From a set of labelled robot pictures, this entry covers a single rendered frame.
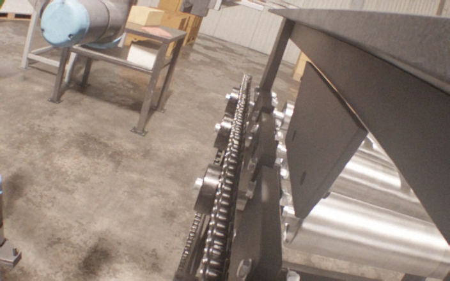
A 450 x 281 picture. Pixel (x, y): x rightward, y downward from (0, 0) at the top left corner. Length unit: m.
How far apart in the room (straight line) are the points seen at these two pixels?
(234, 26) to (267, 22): 0.90
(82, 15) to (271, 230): 0.45
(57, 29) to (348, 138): 0.51
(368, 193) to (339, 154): 0.66
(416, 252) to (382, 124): 0.49
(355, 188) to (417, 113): 0.73
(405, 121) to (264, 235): 0.24
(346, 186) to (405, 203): 0.19
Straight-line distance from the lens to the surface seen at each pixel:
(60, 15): 0.67
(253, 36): 10.63
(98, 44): 0.79
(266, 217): 0.47
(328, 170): 0.32
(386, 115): 0.27
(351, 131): 0.30
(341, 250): 0.67
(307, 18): 0.21
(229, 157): 0.57
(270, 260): 0.40
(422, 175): 0.20
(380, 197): 0.98
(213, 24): 10.67
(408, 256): 0.73
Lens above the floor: 1.16
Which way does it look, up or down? 20 degrees down
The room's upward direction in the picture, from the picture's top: 19 degrees clockwise
